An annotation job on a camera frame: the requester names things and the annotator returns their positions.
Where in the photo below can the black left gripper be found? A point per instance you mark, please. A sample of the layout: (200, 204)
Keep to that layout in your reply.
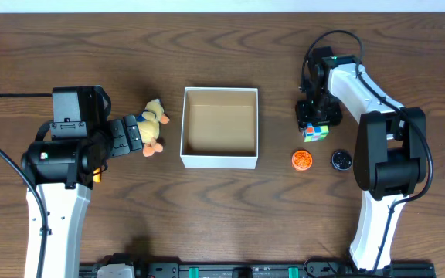
(120, 137)

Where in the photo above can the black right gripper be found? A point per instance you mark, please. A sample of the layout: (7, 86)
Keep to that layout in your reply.
(304, 116)

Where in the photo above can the colourful puzzle cube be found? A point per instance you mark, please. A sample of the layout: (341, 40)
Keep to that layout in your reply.
(315, 133)

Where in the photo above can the black round gear toy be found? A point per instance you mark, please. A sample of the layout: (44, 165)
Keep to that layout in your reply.
(341, 160)

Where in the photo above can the white cardboard box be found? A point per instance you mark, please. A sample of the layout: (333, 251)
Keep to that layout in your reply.
(220, 128)

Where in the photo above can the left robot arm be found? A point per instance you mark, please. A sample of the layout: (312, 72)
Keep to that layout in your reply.
(62, 163)

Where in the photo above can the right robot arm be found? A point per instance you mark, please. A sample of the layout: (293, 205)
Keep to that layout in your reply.
(389, 159)

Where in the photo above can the yellow plush duck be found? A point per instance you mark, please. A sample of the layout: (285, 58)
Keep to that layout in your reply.
(148, 123)

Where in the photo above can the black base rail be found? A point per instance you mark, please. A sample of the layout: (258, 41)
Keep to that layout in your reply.
(122, 265)

